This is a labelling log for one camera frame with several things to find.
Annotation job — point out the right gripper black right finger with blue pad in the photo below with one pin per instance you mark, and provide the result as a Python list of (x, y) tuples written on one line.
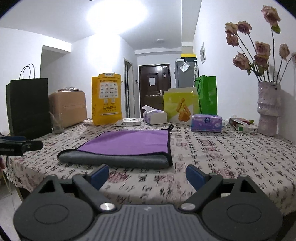
[(232, 209)]

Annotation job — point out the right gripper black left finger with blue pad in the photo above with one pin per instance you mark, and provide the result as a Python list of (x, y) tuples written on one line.
[(62, 209)]

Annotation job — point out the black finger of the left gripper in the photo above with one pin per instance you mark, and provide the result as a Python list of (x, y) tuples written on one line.
[(17, 146)]

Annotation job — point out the purple and grey towel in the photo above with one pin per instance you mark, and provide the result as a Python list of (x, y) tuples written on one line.
[(140, 149)]

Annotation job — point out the black paper shopping bag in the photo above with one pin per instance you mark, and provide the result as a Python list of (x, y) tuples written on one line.
[(27, 105)]

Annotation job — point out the clear drinking glass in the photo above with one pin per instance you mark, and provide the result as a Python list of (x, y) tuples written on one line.
[(56, 122)]

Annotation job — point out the tan hard suitcase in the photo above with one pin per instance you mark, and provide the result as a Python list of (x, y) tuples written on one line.
[(69, 107)]

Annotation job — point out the red and green boxes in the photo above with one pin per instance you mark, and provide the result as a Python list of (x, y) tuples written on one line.
[(243, 125)]

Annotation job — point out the purple tissue pack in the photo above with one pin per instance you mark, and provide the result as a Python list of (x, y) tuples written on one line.
[(206, 123)]

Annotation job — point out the white textured vase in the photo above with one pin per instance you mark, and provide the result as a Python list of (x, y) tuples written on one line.
[(268, 106)]

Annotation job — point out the flat white box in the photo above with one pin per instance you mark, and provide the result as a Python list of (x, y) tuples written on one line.
[(129, 122)]

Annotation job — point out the yellow paper delivery bag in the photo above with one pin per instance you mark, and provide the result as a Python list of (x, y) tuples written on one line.
[(106, 99)]

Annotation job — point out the lime green snack bag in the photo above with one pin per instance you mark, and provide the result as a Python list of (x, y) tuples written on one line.
[(180, 104)]

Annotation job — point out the open white tissue box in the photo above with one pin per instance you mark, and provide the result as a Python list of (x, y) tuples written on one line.
[(154, 116)]

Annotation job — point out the green glossy gift bag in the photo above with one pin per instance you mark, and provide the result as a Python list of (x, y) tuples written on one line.
[(207, 94)]

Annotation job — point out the grey refrigerator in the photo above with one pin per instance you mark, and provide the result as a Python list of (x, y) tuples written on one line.
[(184, 74)]

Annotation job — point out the dark brown entrance door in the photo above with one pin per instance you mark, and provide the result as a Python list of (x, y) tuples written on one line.
[(153, 81)]

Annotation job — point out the yellow box on refrigerator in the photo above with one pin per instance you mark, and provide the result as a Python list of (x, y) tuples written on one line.
[(189, 57)]

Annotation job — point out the wall picture frame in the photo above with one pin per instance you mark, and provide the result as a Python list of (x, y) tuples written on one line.
[(202, 54)]

